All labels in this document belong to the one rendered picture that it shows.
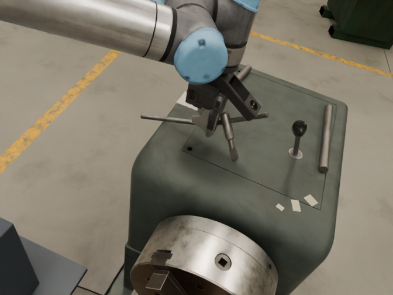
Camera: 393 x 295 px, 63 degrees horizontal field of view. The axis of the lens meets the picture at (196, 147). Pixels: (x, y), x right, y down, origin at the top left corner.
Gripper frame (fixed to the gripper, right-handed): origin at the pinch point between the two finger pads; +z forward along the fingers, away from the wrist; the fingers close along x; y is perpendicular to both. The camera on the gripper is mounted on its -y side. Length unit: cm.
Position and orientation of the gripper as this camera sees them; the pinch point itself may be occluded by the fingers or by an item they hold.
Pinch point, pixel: (211, 132)
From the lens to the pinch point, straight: 79.5
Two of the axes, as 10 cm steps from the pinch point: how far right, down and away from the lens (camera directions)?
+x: -3.8, 6.2, -6.9
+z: -1.7, 6.8, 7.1
